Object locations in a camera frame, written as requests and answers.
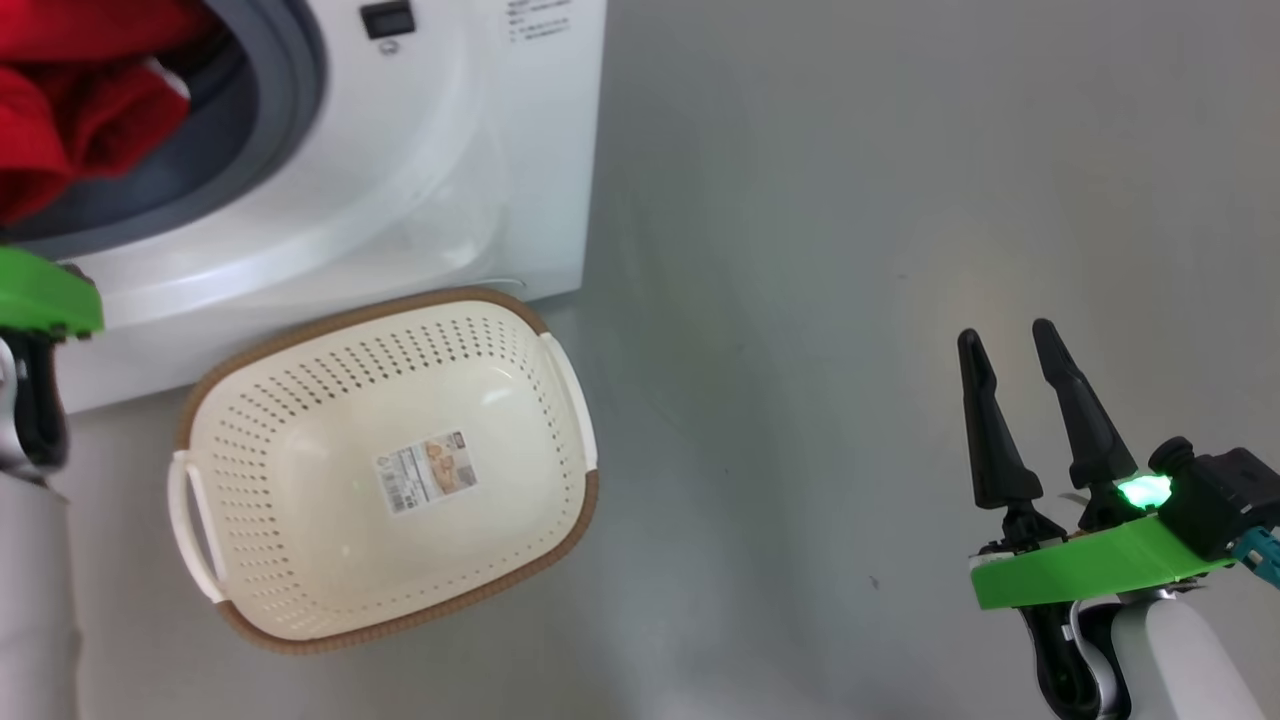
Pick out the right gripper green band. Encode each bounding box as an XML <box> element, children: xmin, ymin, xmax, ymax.
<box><xmin>956</xmin><ymin>317</ymin><xmax>1238</xmax><ymax>612</ymax></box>

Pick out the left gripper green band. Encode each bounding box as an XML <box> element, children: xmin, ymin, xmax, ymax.
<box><xmin>0</xmin><ymin>245</ymin><xmax>107</xmax><ymax>342</ymax></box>

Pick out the red and white garment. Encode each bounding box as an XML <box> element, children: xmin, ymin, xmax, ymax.
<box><xmin>0</xmin><ymin>0</ymin><xmax>217</xmax><ymax>227</ymax></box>

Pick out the grey rubber door gasket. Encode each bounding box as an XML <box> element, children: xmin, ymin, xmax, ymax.
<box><xmin>0</xmin><ymin>0</ymin><xmax>332</xmax><ymax>264</ymax></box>

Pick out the cream perforated laundry basket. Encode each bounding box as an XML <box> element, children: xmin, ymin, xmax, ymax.
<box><xmin>166</xmin><ymin>287</ymin><xmax>602</xmax><ymax>657</ymax></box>

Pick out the white washing machine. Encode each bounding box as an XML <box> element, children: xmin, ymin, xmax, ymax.
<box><xmin>0</xmin><ymin>0</ymin><xmax>609</xmax><ymax>417</ymax></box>

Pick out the paper label in basket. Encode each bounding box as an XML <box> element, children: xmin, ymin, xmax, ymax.
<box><xmin>372</xmin><ymin>431</ymin><xmax>479</xmax><ymax>517</ymax></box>

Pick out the black square door latch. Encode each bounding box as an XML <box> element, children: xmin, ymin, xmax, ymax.
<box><xmin>359</xmin><ymin>1</ymin><xmax>417</xmax><ymax>42</ymax></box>

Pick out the printed text sticker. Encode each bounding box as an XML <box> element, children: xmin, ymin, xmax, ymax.
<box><xmin>504</xmin><ymin>0</ymin><xmax>574</xmax><ymax>42</ymax></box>

